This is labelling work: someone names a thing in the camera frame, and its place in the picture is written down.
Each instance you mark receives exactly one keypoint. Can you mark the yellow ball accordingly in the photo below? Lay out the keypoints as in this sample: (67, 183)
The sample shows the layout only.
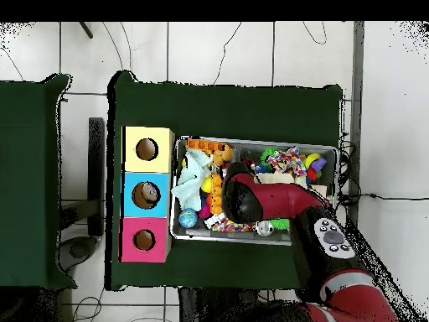
(183, 163)

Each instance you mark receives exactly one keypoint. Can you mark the mint green cloth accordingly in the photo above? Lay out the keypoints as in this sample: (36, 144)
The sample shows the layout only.
(191, 184)

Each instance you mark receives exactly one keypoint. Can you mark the blue globe ball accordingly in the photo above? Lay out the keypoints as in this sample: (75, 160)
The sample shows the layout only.
(187, 218)

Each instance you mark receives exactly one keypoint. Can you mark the black rod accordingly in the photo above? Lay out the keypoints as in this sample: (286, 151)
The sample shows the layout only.
(86, 30)

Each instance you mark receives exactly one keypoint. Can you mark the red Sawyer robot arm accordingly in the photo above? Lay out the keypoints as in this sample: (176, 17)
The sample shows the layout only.
(285, 201)

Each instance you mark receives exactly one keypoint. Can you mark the cream muslin cloth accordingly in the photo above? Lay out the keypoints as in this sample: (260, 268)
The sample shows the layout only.
(278, 178)

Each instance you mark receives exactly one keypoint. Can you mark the colourful spotted cloth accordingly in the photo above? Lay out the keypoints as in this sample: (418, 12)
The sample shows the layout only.
(285, 160)

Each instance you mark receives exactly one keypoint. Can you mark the shallow metal mesh bin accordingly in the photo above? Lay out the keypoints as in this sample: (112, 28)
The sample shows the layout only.
(201, 233)

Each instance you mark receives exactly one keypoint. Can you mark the wooden box with three holes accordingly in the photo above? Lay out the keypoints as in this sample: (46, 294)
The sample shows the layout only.
(147, 164)

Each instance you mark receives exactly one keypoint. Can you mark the clear plastic bottle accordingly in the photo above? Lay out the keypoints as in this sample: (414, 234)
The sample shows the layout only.
(150, 192)

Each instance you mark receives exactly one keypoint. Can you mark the dark green side table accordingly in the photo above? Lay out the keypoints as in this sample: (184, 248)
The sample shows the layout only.
(26, 167)

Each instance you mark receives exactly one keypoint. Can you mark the grey metal bar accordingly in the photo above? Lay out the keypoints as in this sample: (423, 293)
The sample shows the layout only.
(357, 100)

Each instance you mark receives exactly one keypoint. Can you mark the long orange toy brick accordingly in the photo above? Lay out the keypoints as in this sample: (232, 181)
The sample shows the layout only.
(217, 201)

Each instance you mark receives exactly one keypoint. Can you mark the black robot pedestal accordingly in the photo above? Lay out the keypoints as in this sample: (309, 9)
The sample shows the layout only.
(207, 308)

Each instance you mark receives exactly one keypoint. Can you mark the wide orange toy brick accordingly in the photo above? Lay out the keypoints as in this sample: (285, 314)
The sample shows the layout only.
(204, 145)

